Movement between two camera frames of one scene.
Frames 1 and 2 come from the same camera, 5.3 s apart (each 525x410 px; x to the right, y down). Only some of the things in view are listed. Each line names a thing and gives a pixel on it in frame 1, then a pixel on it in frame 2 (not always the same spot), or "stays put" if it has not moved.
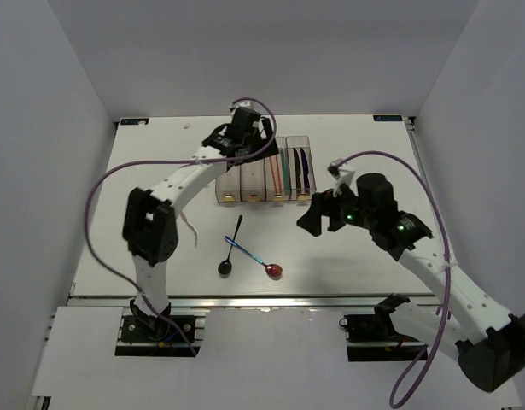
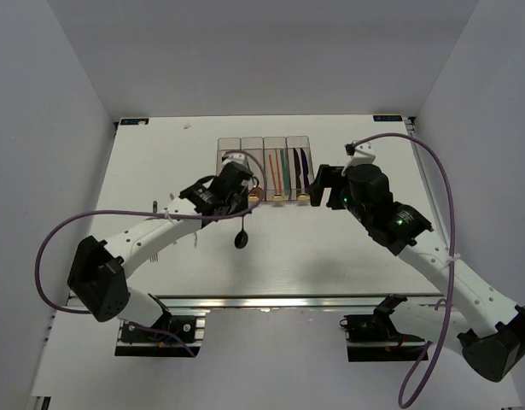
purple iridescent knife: x=306 y=168 stays put
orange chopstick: x=273 y=176 stays put
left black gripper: x=259 y=143 to x=244 y=205
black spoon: x=225 y=266 to x=241 y=238
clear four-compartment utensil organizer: x=288 y=176 stays put
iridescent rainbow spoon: x=271 y=269 to x=258 y=191
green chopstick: x=285 y=169 stays put
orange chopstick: x=279 y=174 stays put
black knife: x=297 y=169 stays put
